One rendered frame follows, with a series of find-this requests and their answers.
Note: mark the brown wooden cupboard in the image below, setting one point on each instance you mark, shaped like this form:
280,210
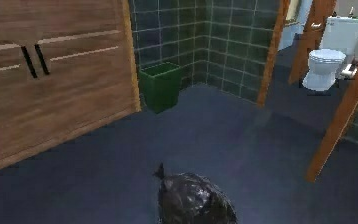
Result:
70,93

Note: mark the green bin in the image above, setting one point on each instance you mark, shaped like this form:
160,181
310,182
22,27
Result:
160,86

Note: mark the black rubbish bag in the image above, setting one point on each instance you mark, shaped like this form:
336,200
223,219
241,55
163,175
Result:
193,200

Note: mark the white toilet paper roll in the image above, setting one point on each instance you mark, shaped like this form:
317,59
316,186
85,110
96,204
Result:
348,70

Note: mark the brown wooden door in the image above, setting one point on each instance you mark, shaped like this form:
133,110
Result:
308,43

